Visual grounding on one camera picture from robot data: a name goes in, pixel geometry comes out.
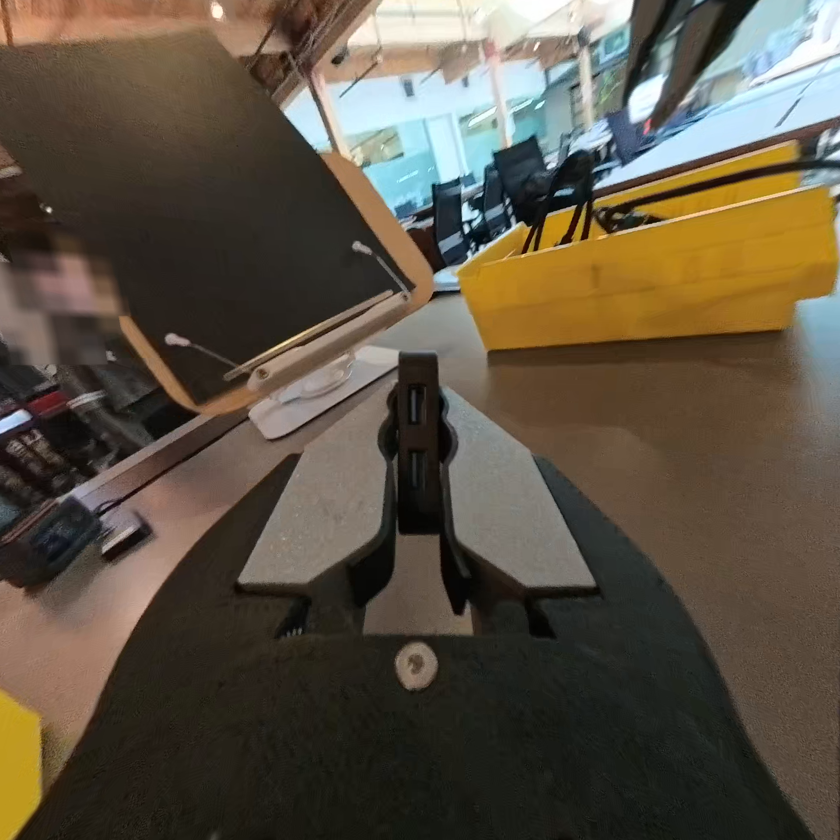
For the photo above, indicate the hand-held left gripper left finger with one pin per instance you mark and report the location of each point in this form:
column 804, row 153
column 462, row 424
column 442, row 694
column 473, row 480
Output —
column 328, row 512

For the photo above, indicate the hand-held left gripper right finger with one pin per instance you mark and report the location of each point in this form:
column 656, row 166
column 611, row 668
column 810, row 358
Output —
column 518, row 518

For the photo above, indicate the black HDMI switch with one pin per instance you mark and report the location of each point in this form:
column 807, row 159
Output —
column 417, row 505

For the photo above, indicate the yellow plastic bin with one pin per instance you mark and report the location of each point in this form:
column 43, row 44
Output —
column 656, row 289
column 16, row 754

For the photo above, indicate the small black battery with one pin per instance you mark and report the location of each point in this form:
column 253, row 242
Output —
column 124, row 535

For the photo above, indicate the black charger with display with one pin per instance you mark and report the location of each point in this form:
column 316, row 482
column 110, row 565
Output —
column 52, row 538

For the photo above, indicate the black office chair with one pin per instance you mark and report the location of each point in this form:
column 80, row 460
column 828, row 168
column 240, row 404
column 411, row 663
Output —
column 518, row 177
column 449, row 216

